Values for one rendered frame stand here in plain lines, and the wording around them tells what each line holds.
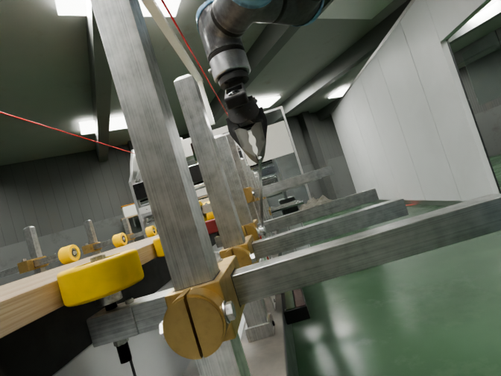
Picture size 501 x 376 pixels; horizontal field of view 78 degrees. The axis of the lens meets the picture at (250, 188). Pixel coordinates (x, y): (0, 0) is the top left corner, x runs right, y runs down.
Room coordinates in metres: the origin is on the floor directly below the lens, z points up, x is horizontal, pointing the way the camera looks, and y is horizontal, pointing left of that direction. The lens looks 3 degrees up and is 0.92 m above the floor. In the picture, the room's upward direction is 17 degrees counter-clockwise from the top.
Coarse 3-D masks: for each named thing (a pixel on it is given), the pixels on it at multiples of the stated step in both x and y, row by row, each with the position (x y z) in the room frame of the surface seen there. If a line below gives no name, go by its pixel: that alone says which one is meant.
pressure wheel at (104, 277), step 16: (96, 256) 0.33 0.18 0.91; (112, 256) 0.32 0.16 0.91; (128, 256) 0.32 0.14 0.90; (64, 272) 0.30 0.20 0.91; (80, 272) 0.29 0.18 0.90; (96, 272) 0.30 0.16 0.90; (112, 272) 0.30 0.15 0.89; (128, 272) 0.32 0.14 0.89; (64, 288) 0.30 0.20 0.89; (80, 288) 0.29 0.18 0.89; (96, 288) 0.29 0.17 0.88; (112, 288) 0.30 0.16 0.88; (64, 304) 0.31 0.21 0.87; (80, 304) 0.30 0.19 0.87; (96, 304) 0.33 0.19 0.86; (112, 304) 0.33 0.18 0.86; (128, 352) 0.33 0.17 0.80
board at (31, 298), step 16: (144, 240) 1.32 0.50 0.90; (144, 256) 0.53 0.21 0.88; (48, 272) 0.80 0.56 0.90; (0, 288) 0.72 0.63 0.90; (16, 288) 0.42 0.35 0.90; (32, 288) 0.30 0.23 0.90; (48, 288) 0.31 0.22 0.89; (0, 304) 0.25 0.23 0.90; (16, 304) 0.27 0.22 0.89; (32, 304) 0.28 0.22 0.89; (48, 304) 0.30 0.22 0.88; (0, 320) 0.25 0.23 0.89; (16, 320) 0.27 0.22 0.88; (32, 320) 0.28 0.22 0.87; (0, 336) 0.25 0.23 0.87
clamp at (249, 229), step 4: (256, 220) 0.84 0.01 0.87; (248, 224) 0.76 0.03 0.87; (252, 224) 0.76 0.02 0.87; (256, 224) 0.80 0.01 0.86; (244, 228) 0.74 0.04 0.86; (248, 228) 0.74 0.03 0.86; (252, 228) 0.74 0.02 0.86; (244, 232) 0.74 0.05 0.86; (248, 232) 0.74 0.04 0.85; (252, 232) 0.74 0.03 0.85; (256, 232) 0.74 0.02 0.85; (256, 236) 0.74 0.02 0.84
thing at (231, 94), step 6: (240, 84) 0.68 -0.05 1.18; (228, 90) 0.67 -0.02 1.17; (234, 90) 0.61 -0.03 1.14; (240, 90) 0.62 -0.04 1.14; (228, 96) 0.61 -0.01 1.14; (234, 96) 0.61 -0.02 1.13; (240, 96) 0.60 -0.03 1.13; (246, 96) 0.61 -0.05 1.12; (228, 102) 0.61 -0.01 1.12; (234, 102) 0.61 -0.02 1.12; (240, 102) 0.61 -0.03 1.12; (246, 102) 0.61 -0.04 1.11; (228, 108) 0.62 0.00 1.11
